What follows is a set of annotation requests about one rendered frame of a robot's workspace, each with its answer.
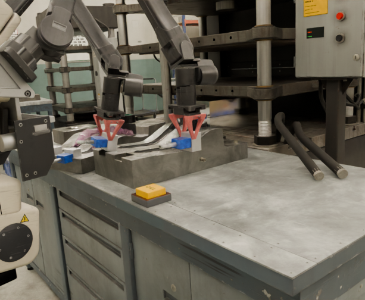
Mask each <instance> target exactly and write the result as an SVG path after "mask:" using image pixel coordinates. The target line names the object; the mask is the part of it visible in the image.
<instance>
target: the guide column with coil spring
mask: <svg viewBox="0 0 365 300"><path fill-rule="evenodd" d="M161 48H162V47H161V45H160V43H159V49H160V66H161V82H162V92H163V109H164V122H166V124H167V123H172V121H171V119H170V117H169V114H172V113H173V110H172V109H170V110H168V105H171V104H173V103H172V94H171V75H170V66H169V64H168V61H167V60H166V58H165V56H164V54H163V53H162V51H161Z"/></svg>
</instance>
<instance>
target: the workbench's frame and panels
mask: <svg viewBox="0 0 365 300"><path fill-rule="evenodd" d="M8 158H9V162H10V169H11V175H12V177H13V178H16V179H19V181H20V183H21V202H24V203H26V204H29V205H32V206H34V207H36V208H37V209H38V210H39V252H38V254H37V256H36V258H35V259H34V260H33V261H32V262H31V263H30V264H28V265H26V267H27V269H28V270H35V271H36V272H37V273H38V275H40V276H41V278H43V280H44V281H45V282H46V283H47V285H48V286H49V287H50V288H51V289H52V290H53V291H54V292H55V293H56V294H57V296H58V297H59V298H60V299H61V300H365V236H364V237H363V238H361V239H359V240H358V241H356V242H354V243H352V244H351V245H349V246H348V247H346V248H344V249H343V250H341V251H339V252H337V253H336V254H334V255H333V256H331V257H329V258H328V259H326V260H324V261H322V262H321V263H319V264H318V265H316V266H314V267H313V268H311V269H309V270H308V271H306V272H305V273H302V274H301V275H299V276H298V277H296V278H294V279H293V280H292V279H290V278H288V277H285V276H283V275H281V274H279V273H277V272H275V271H273V270H271V269H268V268H266V267H264V266H262V265H259V264H257V263H256V262H253V261H251V260H249V259H247V258H245V257H242V256H240V255H238V254H236V253H234V252H232V251H230V250H228V249H226V248H223V247H221V246H219V245H217V244H215V243H212V242H210V241H209V240H206V239H204V238H202V237H200V236H198V235H195V234H193V233H191V232H189V231H187V230H185V229H183V228H181V227H178V226H176V225H174V224H172V223H169V222H168V221H165V220H163V219H162V218H159V217H157V216H155V215H153V214H150V213H148V212H146V211H144V210H142V209H140V208H138V207H136V206H134V205H131V204H129V203H127V202H125V201H122V200H121V199H118V198H116V197H114V196H112V195H110V194H108V193H105V192H103V191H101V190H99V189H97V188H95V187H93V186H91V185H89V184H86V183H84V182H82V181H80V180H77V179H75V178H74V177H71V176H69V175H67V174H65V173H63V172H61V171H58V170H53V169H50V170H49V171H48V174H47V175H46V176H43V177H38V178H36V179H31V180H28V181H25V182H22V178H21V170H20V163H19V159H18V151H16V150H12V151H11V152H10V154H9V156H8Z"/></svg>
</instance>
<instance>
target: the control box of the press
mask: <svg viewBox="0 0 365 300"><path fill-rule="evenodd" d="M294 3H296V16H295V57H294V67H295V77H296V78H311V79H312V80H314V81H315V82H316V81H319V99H320V103H321V105H322V107H323V109H324V110H325V112H326V133H325V153H327V154H328V155H329V156H330V157H332V158H333V159H334V160H335V161H336V162H337V163H338V164H344V150H345V112H346V92H347V89H348V87H349V86H350V84H351V83H352V81H353V80H354V79H356V80H358V79H359V78H362V77H365V0H294ZM323 85H324V87H325V89H326V103H325V100H324V97H323Z"/></svg>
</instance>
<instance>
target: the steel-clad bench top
mask: <svg viewBox="0 0 365 300"><path fill-rule="evenodd" d="M312 160H313V161H314V162H315V163H316V165H317V166H318V168H319V169H321V171H322V172H323V174H324V175H325V176H324V178H323V179H322V180H315V178H314V177H313V176H312V175H311V173H310V172H309V171H308V169H307V168H306V166H305V165H304V164H303V163H302V161H301V160H300V159H299V157H297V156H293V155H286V154H280V153H275V152H269V151H262V150H259V149H252V148H248V158H245V159H242V160H238V161H234V162H230V163H227V164H223V165H220V166H217V167H213V168H208V169H206V170H202V171H197V172H195V173H191V174H187V175H184V176H180V177H176V178H173V179H169V180H165V181H162V182H158V183H155V184H156V185H159V186H162V187H164V188H165V189H166V192H169V193H171V201H168V202H165V203H162V204H158V205H155V206H153V207H149V208H147V207H144V206H142V205H139V204H137V203H135V202H133V201H132V198H131V194H132V193H136V189H132V188H130V187H127V186H125V185H122V184H120V183H117V182H115V181H113V180H110V179H108V178H105V177H102V176H100V175H98V174H95V170H94V171H90V172H88V173H85V174H78V173H71V172H67V171H61V172H63V173H65V174H67V175H69V176H71V177H74V178H75V179H77V180H80V181H82V182H84V183H86V184H89V185H91V186H93V187H95V188H97V189H99V190H101V191H103V192H105V193H108V194H110V195H112V196H114V197H116V198H118V199H121V200H122V201H125V202H127V203H129V204H131V205H134V206H136V207H138V208H140V209H142V210H144V211H146V212H148V213H150V214H153V215H155V216H157V217H159V218H162V219H163V220H165V221H168V222H169V223H172V224H174V225H176V226H178V227H181V228H183V229H185V230H187V231H189V232H191V233H193V234H195V235H198V236H200V237H202V238H204V239H206V240H209V241H210V242H212V243H215V244H217V245H219V246H221V247H223V248H226V249H228V250H230V251H232V252H234V253H236V254H238V255H240V256H242V257H245V258H247V259H249V260H251V261H253V262H255V263H257V264H259V265H262V266H264V267H266V268H268V269H271V270H273V271H275V272H277V273H279V274H281V275H283V276H285V277H288V278H290V279H292V280H293V279H294V278H296V277H298V276H299V275H301V274H302V273H305V272H306V271H308V270H309V269H311V268H313V267H314V266H316V265H318V264H319V263H321V262H322V261H324V260H326V259H328V258H329V257H331V256H333V255H334V254H336V253H337V252H339V251H341V250H343V249H344V248H346V247H348V246H349V245H351V244H352V243H354V242H356V241H358V240H359V239H361V238H363V237H364V236H365V168H361V167H355V166H350V165H344V164H340V165H341V166H342V167H343V168H344V169H346V171H347V172H348V175H347V177H346V178H344V179H340V178H339V177H338V176H337V175H336V174H335V173H334V172H333V171H332V170H330V169H329V168H328V167H327V166H326V165H325V164H324V163H323V162H321V161H320V160H314V159H312Z"/></svg>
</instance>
